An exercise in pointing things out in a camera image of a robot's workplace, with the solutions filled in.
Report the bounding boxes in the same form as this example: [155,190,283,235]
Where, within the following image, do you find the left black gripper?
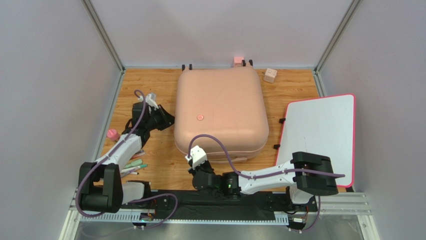
[146,104,180,131]

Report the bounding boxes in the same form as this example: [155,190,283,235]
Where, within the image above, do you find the pink suitcase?
[173,64,269,163]

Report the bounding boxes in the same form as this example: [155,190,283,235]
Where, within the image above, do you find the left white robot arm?
[75,102,175,217]

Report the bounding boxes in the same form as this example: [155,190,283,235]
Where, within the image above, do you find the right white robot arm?
[185,148,345,205]

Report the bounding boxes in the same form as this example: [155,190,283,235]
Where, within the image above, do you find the pink capped bottle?
[106,128,120,142]

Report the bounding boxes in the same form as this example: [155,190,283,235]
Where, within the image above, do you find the green marker pens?
[120,159,148,177]

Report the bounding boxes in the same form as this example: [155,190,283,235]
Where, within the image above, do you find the white board pink edge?
[275,93,356,188]

